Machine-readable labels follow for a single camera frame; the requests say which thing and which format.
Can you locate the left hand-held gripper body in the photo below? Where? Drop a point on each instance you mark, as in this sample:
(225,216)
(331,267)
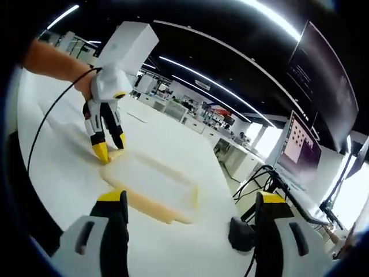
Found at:
(109,83)

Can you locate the clear plastic container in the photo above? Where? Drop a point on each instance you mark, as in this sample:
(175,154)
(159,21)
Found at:
(150,205)

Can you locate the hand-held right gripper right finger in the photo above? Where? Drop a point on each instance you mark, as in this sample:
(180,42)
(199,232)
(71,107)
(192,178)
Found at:
(282,248)

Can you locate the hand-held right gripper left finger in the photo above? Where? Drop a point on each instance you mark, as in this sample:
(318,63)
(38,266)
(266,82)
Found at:
(92,248)

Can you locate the large dark monitor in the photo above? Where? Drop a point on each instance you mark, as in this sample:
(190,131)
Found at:
(323,75)

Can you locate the black computer mouse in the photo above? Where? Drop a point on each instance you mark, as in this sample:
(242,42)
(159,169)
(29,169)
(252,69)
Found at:
(242,233)

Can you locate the long ceiling light strip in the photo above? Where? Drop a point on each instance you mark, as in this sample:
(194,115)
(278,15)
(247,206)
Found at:
(276,15)

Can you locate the open laptop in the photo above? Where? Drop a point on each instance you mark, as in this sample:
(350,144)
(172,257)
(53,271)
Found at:
(299,150)

